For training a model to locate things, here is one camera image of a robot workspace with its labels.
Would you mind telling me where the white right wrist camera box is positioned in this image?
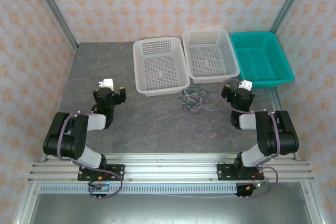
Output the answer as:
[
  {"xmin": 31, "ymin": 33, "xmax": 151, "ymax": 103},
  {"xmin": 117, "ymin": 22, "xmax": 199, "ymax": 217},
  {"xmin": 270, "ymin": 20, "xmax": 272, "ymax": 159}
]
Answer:
[{"xmin": 238, "ymin": 79, "xmax": 253, "ymax": 90}]

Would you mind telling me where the wide white plastic basket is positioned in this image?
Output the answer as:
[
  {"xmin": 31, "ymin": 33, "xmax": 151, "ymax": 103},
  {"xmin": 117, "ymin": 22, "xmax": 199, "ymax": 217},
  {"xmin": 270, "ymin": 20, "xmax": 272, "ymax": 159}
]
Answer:
[{"xmin": 132, "ymin": 36, "xmax": 191, "ymax": 97}]

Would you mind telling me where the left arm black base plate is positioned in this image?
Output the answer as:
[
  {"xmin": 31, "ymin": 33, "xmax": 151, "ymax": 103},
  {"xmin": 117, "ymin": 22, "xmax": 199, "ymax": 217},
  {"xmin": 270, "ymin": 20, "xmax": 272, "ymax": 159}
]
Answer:
[{"xmin": 77, "ymin": 164, "xmax": 125, "ymax": 182}]

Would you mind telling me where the white slotted cable duct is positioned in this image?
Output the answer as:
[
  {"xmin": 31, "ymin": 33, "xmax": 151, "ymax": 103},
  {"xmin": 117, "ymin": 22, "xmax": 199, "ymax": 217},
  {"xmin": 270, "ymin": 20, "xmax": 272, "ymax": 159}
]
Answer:
[{"xmin": 39, "ymin": 183, "xmax": 238, "ymax": 195}]

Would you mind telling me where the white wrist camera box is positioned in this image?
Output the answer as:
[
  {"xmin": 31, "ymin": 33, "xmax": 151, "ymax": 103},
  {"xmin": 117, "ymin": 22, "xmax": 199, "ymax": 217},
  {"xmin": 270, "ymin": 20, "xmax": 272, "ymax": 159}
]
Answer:
[
  {"xmin": 238, "ymin": 79, "xmax": 253, "ymax": 90},
  {"xmin": 98, "ymin": 78, "xmax": 114, "ymax": 91}
]

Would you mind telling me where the tall white plastic basket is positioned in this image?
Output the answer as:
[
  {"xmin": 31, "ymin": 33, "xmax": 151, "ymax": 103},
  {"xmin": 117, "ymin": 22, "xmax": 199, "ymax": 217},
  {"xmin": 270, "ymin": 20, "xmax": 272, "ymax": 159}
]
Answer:
[{"xmin": 182, "ymin": 27, "xmax": 240, "ymax": 84}]

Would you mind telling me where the thin green cable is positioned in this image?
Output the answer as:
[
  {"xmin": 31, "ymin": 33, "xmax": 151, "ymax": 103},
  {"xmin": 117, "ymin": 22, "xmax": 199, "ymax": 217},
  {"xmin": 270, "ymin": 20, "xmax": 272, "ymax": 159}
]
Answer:
[{"xmin": 183, "ymin": 83, "xmax": 218, "ymax": 109}]

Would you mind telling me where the thin dark purple cable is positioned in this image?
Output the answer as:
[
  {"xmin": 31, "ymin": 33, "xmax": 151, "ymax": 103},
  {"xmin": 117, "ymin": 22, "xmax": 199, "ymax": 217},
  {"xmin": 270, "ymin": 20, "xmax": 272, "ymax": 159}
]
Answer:
[
  {"xmin": 177, "ymin": 89, "xmax": 204, "ymax": 111},
  {"xmin": 177, "ymin": 87, "xmax": 208, "ymax": 113}
]

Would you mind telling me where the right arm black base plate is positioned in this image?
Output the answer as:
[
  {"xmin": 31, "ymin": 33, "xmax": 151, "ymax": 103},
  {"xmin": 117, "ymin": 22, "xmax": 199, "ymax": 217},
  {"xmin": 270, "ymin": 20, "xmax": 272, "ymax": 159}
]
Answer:
[{"xmin": 217, "ymin": 163, "xmax": 263, "ymax": 182}]

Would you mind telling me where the teal plastic basket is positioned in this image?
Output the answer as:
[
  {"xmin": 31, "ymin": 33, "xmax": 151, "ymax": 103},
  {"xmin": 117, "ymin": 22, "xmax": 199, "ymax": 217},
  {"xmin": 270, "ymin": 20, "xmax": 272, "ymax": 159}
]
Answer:
[{"xmin": 230, "ymin": 31, "xmax": 295, "ymax": 89}]

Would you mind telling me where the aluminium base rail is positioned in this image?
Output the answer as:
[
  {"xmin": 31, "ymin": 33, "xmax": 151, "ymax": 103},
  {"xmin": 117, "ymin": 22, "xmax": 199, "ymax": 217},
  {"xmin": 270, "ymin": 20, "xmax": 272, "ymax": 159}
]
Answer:
[{"xmin": 27, "ymin": 153, "xmax": 315, "ymax": 183}]

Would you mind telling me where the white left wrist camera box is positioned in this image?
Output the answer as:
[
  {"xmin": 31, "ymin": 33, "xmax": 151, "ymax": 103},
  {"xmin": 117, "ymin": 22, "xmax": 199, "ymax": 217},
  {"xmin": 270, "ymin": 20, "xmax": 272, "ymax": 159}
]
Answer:
[{"xmin": 98, "ymin": 78, "xmax": 114, "ymax": 91}]

